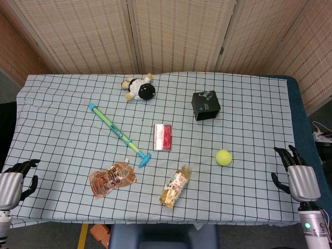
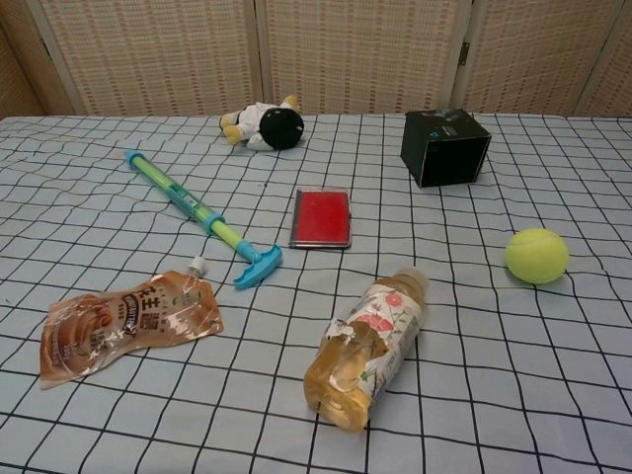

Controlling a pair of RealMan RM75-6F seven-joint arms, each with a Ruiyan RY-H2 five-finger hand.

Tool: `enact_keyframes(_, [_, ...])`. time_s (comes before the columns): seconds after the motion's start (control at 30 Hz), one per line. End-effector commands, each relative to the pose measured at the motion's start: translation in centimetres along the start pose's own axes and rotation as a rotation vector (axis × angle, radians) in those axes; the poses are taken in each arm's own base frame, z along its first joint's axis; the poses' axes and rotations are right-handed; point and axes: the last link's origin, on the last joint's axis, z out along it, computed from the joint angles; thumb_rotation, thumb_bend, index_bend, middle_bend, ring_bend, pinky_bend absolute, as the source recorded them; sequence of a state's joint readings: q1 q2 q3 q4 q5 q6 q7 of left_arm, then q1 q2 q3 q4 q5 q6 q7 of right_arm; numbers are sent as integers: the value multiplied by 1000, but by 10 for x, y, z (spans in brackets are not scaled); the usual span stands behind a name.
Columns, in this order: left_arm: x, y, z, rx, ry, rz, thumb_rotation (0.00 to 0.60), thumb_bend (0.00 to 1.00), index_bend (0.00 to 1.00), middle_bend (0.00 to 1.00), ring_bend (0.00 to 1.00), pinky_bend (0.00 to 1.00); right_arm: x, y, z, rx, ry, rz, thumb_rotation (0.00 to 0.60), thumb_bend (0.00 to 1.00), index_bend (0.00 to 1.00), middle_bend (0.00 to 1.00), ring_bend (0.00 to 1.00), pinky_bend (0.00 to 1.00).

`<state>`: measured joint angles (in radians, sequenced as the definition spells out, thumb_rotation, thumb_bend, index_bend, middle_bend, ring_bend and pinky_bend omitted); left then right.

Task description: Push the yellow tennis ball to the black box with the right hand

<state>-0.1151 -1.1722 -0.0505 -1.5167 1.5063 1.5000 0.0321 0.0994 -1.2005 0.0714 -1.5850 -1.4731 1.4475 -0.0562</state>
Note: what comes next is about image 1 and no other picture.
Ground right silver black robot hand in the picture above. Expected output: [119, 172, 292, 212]
[271, 145, 321, 203]

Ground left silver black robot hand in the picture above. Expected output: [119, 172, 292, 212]
[0, 159, 41, 211]

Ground yellow tennis ball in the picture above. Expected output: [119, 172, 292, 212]
[215, 149, 233, 167]

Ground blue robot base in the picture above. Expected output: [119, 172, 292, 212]
[108, 223, 220, 249]

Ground black open cardboard box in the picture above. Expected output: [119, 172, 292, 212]
[191, 90, 222, 121]

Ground black object beside table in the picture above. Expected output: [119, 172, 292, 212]
[0, 102, 18, 172]

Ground blue table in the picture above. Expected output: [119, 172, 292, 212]
[281, 75, 325, 221]

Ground light blue checked tablecloth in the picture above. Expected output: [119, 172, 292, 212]
[4, 72, 301, 229]

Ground orange plastic object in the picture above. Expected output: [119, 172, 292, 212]
[90, 224, 111, 248]

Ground brown spout drink pouch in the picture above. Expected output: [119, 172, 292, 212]
[88, 157, 137, 200]

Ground green blue water pump toy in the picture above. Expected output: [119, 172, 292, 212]
[87, 102, 152, 169]

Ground tea bottle with floral label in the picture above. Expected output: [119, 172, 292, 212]
[159, 164, 192, 209]

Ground red metal card case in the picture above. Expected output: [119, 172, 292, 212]
[153, 123, 174, 151]

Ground plush doll with black hair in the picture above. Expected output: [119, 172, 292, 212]
[121, 73, 156, 101]

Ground woven folding screen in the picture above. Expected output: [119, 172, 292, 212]
[0, 0, 332, 115]

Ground white cables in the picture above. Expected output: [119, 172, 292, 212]
[312, 120, 332, 142]

